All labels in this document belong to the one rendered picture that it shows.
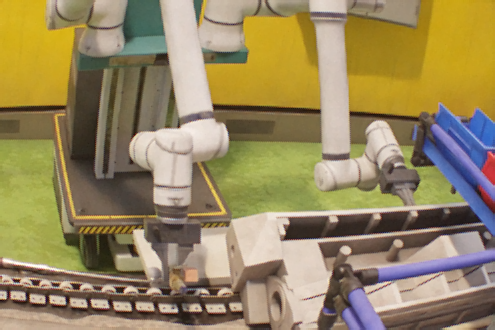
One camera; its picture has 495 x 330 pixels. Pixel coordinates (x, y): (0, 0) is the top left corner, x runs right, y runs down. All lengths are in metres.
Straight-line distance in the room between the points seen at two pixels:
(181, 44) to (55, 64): 1.93
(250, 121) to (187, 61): 2.23
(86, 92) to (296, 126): 1.54
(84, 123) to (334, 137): 1.30
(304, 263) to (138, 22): 1.29
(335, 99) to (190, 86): 0.48
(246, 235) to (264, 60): 2.19
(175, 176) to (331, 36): 0.70
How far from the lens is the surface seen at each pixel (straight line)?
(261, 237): 1.79
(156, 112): 3.02
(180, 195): 1.68
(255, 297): 1.82
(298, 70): 4.00
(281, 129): 4.15
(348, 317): 1.10
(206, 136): 1.83
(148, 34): 2.75
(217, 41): 2.66
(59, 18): 2.41
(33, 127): 3.91
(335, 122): 2.14
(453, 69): 4.46
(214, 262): 1.96
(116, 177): 3.09
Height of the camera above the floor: 2.04
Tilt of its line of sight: 31 degrees down
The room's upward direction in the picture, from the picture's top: 11 degrees clockwise
